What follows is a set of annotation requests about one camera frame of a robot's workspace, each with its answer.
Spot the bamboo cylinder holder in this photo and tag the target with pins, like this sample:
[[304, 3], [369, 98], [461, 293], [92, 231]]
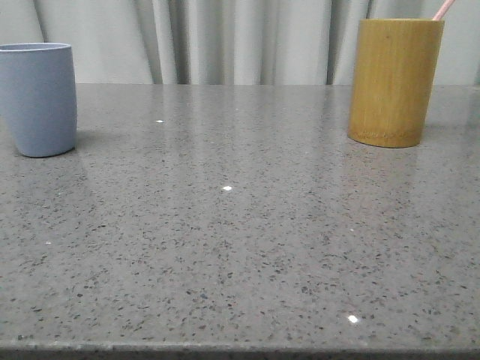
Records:
[[394, 72]]

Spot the pink chopstick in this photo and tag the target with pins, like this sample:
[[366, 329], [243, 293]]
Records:
[[443, 10]]

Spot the blue plastic cup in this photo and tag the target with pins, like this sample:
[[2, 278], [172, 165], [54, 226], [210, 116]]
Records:
[[38, 97]]

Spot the grey white curtain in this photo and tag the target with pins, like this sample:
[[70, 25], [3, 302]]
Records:
[[205, 42]]

